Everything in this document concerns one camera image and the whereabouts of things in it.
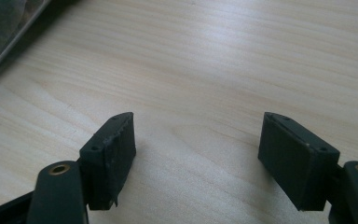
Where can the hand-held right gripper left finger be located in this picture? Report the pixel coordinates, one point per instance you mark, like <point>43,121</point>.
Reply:
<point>107,161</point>

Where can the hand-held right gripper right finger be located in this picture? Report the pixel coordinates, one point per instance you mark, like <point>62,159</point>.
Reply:
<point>298,161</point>

